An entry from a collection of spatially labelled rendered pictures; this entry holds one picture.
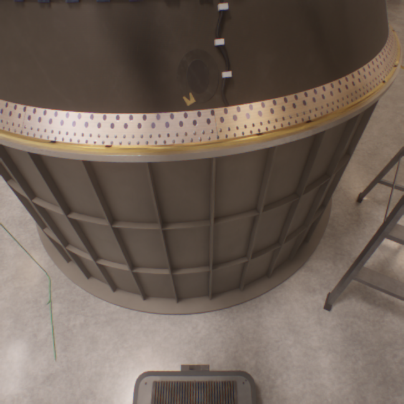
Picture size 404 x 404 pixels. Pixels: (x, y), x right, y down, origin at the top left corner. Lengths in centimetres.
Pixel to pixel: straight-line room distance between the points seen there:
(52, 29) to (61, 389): 159
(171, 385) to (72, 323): 75
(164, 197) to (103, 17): 54
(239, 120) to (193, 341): 125
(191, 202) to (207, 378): 78
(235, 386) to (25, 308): 130
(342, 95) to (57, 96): 85
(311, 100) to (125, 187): 64
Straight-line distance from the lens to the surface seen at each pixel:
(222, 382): 143
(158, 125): 81
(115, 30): 85
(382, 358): 195
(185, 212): 106
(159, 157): 80
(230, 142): 81
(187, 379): 143
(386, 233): 151
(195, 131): 81
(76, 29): 89
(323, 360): 182
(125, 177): 95
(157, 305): 178
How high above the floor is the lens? 168
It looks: 50 degrees down
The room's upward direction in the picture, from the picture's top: 1 degrees counter-clockwise
